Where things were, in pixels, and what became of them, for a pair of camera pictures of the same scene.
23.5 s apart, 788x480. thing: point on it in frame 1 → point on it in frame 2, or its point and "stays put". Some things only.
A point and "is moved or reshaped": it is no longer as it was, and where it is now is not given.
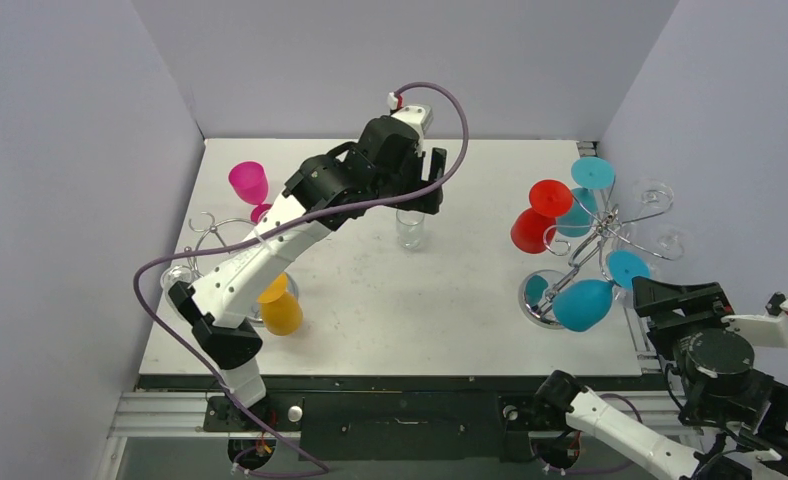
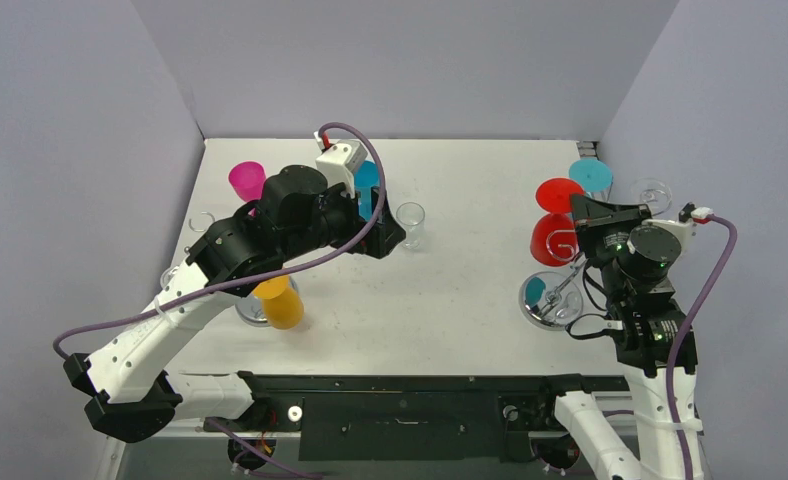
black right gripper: (663, 307) → (608, 217)
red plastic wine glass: (550, 199) is moved or reshaped
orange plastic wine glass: (281, 310) stays put
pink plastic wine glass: (251, 183) stays put
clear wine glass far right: (651, 195) stays put
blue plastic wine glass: (581, 306) is moved or reshaped
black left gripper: (416, 163) → (382, 237)
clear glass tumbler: (410, 227) stays put
